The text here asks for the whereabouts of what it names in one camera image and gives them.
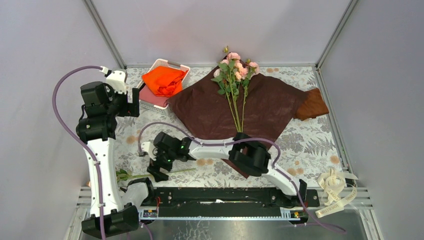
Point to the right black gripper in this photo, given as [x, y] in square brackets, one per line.
[154, 168]

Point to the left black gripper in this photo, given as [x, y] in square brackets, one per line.
[129, 109]

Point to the pink fake flower bunch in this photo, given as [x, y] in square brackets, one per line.
[233, 77]

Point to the dark red wrapping paper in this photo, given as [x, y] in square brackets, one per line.
[270, 106]

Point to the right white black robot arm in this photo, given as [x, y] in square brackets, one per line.
[248, 154]

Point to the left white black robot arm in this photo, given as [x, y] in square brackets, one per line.
[110, 214]

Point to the pink paper sheet in basket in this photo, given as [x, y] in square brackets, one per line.
[146, 95]

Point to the orange folded cloth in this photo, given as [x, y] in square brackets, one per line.
[164, 81]

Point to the brown folded cloth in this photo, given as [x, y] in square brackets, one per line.
[312, 107]

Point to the cream printed ribbon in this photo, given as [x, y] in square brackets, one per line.
[333, 183]

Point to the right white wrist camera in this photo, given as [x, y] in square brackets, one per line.
[147, 148]

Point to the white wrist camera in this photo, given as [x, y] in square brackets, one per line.
[117, 80]
[147, 148]

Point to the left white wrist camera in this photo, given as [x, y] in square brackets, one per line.
[117, 80]

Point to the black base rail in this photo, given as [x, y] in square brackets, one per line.
[251, 203]

